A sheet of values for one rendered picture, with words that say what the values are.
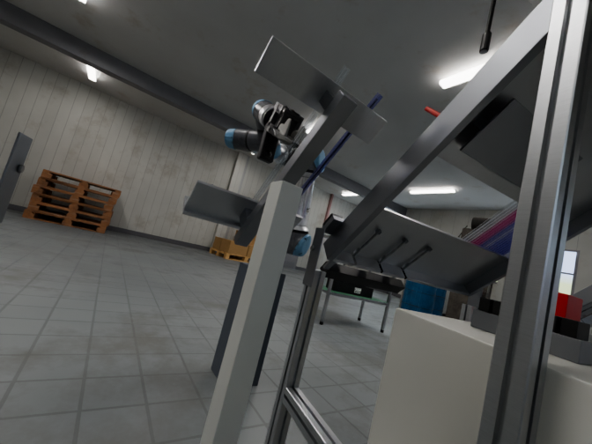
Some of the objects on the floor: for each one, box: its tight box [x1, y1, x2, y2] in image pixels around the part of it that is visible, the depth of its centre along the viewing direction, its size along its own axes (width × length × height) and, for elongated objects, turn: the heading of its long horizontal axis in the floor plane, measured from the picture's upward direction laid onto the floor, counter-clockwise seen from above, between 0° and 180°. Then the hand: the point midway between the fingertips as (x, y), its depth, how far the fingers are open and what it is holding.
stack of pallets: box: [22, 169, 122, 233], centre depth 594 cm, size 139×95×99 cm
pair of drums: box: [400, 280, 447, 316], centre depth 511 cm, size 67×109×80 cm, turn 8°
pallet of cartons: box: [209, 230, 256, 263], centre depth 804 cm, size 149×114×84 cm
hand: (292, 145), depth 69 cm, fingers closed, pressing on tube
